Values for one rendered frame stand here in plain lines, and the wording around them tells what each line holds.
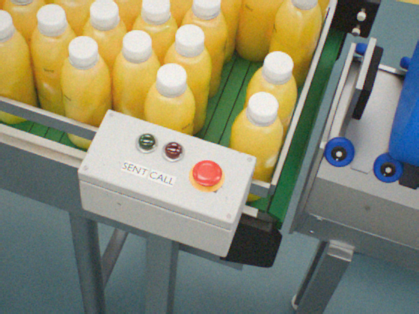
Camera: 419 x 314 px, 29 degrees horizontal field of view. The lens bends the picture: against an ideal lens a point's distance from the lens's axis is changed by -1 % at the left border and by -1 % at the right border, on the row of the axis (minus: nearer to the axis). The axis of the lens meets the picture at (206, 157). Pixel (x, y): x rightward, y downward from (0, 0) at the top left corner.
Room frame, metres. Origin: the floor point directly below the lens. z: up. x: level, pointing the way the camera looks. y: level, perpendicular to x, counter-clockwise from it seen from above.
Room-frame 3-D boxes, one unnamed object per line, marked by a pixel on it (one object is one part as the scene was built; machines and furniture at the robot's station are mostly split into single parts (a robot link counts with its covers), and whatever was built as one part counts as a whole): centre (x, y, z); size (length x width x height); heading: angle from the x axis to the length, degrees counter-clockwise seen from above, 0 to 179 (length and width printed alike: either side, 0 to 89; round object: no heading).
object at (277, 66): (0.70, -0.08, 1.09); 0.04 x 0.04 x 0.02
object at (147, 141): (0.54, 0.08, 1.11); 0.02 x 0.02 x 0.01
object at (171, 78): (0.65, 0.06, 1.09); 0.04 x 0.04 x 0.02
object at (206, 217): (0.52, 0.05, 1.05); 0.20 x 0.10 x 0.10; 78
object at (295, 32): (0.84, -0.11, 0.99); 0.07 x 0.07 x 0.19
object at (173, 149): (0.54, 0.04, 1.11); 0.02 x 0.02 x 0.01
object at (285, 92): (0.70, -0.08, 0.99); 0.07 x 0.07 x 0.19
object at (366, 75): (0.76, -0.22, 0.99); 0.10 x 0.02 x 0.12; 168
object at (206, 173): (0.51, 0.00, 1.11); 0.04 x 0.04 x 0.01
